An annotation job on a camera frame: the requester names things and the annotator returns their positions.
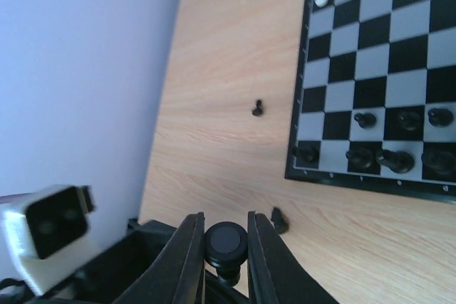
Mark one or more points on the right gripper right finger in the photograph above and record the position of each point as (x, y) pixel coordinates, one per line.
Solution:
(274, 274)

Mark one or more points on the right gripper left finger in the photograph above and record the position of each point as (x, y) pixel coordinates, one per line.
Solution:
(177, 274)

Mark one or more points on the black pawn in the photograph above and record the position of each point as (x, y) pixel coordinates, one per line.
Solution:
(279, 221)
(258, 110)
(410, 121)

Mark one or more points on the black piece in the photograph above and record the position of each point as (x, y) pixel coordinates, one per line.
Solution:
(306, 153)
(441, 162)
(398, 162)
(226, 249)

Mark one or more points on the black piece lowest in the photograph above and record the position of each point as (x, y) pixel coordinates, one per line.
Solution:
(361, 158)

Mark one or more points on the black pawn low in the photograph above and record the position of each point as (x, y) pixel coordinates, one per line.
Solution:
(440, 117)
(365, 120)

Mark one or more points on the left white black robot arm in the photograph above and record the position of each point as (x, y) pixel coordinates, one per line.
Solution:
(104, 278)

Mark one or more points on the black and silver chessboard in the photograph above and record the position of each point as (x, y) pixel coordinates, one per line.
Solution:
(383, 57)

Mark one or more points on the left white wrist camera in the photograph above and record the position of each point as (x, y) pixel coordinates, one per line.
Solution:
(47, 234)

